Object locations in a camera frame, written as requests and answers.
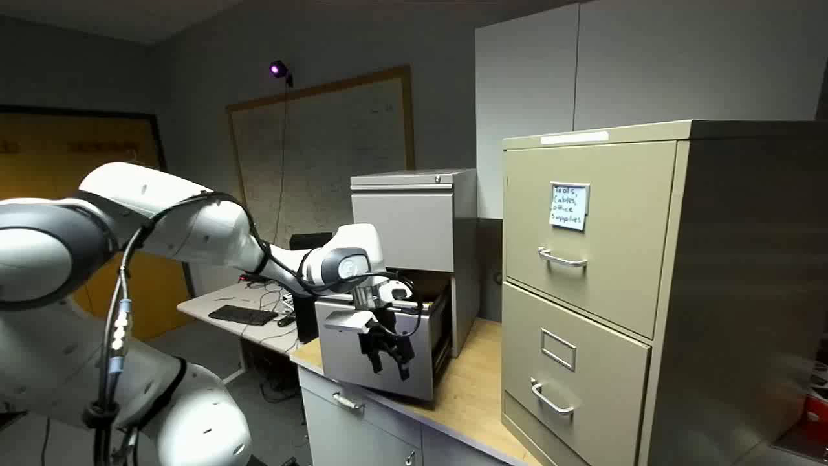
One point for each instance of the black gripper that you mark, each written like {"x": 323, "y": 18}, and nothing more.
{"x": 385, "y": 299}

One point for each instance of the grey small cabinet bottom drawer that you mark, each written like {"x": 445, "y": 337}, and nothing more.
{"x": 344, "y": 357}

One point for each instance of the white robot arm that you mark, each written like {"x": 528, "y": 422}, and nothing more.
{"x": 181, "y": 222}

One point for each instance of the beige drawer with label holder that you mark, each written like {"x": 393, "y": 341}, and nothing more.
{"x": 596, "y": 404}

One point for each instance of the beige drawer with paper note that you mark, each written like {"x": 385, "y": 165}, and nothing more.
{"x": 621, "y": 260}

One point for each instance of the grey under-table cabinet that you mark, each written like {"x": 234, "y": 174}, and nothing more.
{"x": 362, "y": 436}

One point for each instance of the black computer mouse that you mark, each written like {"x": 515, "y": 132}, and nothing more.
{"x": 284, "y": 318}

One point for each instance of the small grey filing cabinet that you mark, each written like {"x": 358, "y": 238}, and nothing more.
{"x": 403, "y": 221}

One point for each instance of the black keyboard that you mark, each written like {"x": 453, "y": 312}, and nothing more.
{"x": 242, "y": 313}

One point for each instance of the wood framed whiteboard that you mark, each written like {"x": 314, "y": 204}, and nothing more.
{"x": 336, "y": 145}

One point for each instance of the white paper note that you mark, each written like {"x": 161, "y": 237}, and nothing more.
{"x": 570, "y": 207}

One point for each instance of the webcam with purple light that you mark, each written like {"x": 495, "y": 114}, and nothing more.
{"x": 277, "y": 71}

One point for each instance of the large beige filing cabinet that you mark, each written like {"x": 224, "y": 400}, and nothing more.
{"x": 741, "y": 286}

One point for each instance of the red object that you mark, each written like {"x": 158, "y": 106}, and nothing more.
{"x": 816, "y": 410}

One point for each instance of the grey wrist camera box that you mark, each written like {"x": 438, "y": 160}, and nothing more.
{"x": 346, "y": 321}

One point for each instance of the white wall cabinet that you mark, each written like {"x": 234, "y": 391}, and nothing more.
{"x": 656, "y": 59}

